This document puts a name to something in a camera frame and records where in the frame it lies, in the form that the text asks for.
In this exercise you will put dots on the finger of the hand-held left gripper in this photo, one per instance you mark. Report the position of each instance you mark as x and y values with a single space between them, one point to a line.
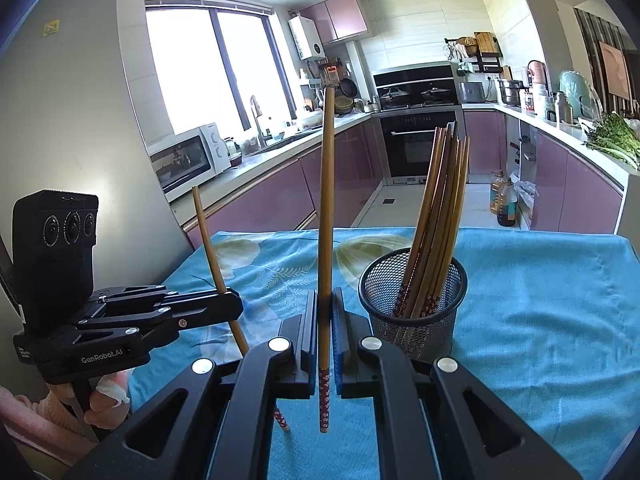
210 310
145 296

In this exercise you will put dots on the dark oil bottle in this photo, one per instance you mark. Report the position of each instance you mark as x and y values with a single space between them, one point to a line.
507 205

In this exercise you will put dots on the green leafy vegetables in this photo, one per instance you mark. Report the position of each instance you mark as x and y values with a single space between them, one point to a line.
615 140

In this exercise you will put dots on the steel thermos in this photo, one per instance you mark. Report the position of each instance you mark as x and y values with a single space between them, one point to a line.
564 107

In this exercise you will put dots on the blue floral tablecloth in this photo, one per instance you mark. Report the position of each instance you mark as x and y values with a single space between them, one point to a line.
525 310

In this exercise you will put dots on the silver toaster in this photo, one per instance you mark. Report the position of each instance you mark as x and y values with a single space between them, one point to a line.
472 93

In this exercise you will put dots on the pink kettle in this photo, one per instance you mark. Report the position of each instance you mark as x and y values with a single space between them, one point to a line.
536 72

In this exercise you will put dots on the clear plastic bag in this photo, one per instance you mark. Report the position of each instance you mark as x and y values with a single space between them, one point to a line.
526 194

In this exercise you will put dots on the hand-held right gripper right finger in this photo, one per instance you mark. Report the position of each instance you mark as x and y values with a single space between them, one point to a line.
340 355

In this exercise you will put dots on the grey refrigerator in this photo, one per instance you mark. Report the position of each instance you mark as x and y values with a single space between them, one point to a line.
75 120

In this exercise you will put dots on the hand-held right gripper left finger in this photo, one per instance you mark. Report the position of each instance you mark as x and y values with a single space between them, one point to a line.
306 347

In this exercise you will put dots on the person's left forearm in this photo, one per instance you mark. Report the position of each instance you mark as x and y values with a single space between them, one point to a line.
35 420

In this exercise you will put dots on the hanging frying pan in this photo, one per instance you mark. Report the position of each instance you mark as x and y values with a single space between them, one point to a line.
348 88

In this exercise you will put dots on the black wall rack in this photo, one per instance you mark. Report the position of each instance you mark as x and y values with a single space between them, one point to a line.
480 60

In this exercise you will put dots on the pink base cabinets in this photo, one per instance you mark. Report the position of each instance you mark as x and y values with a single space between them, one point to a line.
280 185

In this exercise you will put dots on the person's left hand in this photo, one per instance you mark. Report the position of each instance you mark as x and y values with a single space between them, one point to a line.
109 410

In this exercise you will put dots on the steel stock pot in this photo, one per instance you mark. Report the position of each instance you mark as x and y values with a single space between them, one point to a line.
510 91

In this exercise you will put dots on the pink upper cabinets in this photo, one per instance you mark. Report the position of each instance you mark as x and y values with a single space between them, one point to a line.
345 17

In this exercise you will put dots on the black mesh holder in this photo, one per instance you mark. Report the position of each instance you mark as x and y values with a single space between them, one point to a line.
425 332

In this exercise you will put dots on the white canister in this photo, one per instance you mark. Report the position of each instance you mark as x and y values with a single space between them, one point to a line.
538 99

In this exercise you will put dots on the steel sink faucet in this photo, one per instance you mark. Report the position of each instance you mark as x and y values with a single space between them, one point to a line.
256 120

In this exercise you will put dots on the black integrated stove oven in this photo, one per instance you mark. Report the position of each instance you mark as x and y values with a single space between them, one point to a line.
415 150

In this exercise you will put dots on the cooking pot with glass lid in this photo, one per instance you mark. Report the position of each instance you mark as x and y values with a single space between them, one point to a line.
392 96
435 94

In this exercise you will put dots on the yellow oil bottle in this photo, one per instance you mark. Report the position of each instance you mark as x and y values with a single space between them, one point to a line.
495 197

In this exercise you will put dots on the bundle of wooden chopsticks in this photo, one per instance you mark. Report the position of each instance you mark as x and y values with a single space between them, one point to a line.
440 220

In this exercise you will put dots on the white water heater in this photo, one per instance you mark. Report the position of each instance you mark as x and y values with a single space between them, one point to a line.
306 37

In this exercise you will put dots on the kitchen window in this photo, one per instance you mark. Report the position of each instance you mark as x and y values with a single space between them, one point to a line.
190 70

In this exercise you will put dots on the wooden cutting board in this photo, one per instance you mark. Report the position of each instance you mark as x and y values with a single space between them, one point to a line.
484 41

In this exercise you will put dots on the teal kitchen appliance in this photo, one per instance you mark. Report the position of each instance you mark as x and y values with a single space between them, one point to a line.
577 90

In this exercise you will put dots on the white microwave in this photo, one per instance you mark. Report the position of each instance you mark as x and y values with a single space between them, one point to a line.
182 160

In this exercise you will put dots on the red-tipped wooden chopstick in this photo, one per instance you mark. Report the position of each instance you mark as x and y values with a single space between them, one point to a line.
327 185
207 240

